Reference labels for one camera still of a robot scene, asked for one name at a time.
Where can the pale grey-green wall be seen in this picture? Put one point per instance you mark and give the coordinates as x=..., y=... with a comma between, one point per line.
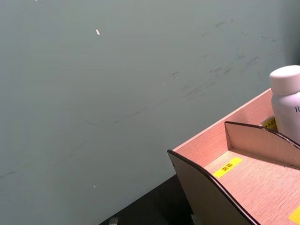
x=93, y=93

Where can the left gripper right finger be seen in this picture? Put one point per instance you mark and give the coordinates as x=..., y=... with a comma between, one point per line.
x=193, y=220

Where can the light wooden desk organizer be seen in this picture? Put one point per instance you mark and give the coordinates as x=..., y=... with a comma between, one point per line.
x=246, y=182

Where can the white plastic bottle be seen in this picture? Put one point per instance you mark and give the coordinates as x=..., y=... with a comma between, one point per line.
x=287, y=105

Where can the yellow label with black print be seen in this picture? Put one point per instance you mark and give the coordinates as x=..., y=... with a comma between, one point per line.
x=269, y=123
x=295, y=216
x=227, y=167

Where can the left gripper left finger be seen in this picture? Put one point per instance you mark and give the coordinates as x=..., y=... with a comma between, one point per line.
x=114, y=221

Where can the black table cloth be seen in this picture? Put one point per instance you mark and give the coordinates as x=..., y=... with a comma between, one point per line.
x=152, y=206

